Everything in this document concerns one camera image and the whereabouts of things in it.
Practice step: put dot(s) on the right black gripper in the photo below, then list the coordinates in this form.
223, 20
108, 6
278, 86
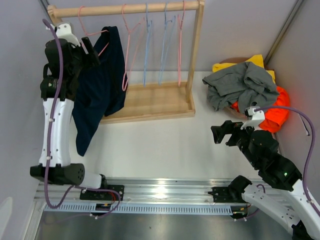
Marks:
228, 127

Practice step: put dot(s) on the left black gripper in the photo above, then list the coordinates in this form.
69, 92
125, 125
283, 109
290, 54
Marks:
90, 59

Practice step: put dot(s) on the navy blue shorts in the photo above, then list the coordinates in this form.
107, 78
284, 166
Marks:
99, 93

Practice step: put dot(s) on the pink hanger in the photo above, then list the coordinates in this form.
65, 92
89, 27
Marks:
87, 34
180, 20
130, 31

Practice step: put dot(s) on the grey shorts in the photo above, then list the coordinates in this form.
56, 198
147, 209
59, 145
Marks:
245, 83

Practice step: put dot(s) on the orange shorts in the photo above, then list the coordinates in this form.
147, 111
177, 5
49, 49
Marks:
275, 118

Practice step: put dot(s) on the blue hanger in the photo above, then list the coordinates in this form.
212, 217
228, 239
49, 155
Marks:
149, 24
166, 41

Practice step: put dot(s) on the yellow shorts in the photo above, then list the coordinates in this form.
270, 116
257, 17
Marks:
255, 59

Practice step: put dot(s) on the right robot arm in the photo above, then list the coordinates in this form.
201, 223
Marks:
259, 147

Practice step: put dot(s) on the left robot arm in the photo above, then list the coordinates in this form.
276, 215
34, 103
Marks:
58, 92

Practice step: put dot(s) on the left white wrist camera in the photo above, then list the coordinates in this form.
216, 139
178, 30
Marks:
65, 31

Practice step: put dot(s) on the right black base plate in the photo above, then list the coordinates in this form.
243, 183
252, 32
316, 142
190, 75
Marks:
224, 194

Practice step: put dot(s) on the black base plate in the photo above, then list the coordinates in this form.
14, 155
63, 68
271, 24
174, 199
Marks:
224, 194
99, 195

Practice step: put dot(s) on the slotted grey cable duct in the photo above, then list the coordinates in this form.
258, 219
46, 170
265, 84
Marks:
134, 208

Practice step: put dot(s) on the aluminium mounting rail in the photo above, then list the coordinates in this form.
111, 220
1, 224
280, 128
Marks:
157, 191

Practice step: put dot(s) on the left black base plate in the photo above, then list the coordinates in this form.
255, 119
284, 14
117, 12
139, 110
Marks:
99, 195

